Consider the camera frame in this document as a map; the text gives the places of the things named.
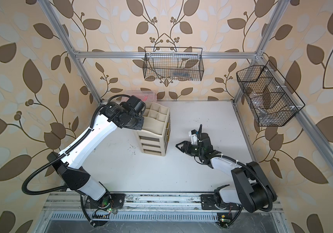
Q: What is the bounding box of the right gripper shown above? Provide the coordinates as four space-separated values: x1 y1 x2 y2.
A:
176 141 204 157

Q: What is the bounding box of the beige drawer organizer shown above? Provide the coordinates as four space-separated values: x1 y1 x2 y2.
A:
134 102 170 156

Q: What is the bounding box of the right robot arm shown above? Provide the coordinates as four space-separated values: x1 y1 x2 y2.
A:
176 125 277 213

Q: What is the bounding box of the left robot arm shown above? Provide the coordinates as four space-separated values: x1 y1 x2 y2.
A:
21 95 146 206

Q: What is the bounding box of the pink plastic toolbox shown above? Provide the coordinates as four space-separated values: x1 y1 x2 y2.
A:
124 90 157 102

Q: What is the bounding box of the back wire basket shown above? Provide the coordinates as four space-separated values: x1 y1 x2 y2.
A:
142 46 204 81

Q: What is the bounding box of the wire basket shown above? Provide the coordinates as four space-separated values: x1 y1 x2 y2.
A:
142 46 204 81
236 61 305 127

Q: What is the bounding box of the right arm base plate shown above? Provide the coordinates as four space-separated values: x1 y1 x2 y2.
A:
200 194 240 211

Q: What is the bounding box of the right wire basket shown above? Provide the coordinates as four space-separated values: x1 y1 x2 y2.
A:
236 61 305 127

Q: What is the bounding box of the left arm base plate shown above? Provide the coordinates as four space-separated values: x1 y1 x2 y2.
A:
84 193 126 210

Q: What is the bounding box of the aluminium frame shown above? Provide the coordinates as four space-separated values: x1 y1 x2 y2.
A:
35 0 333 233

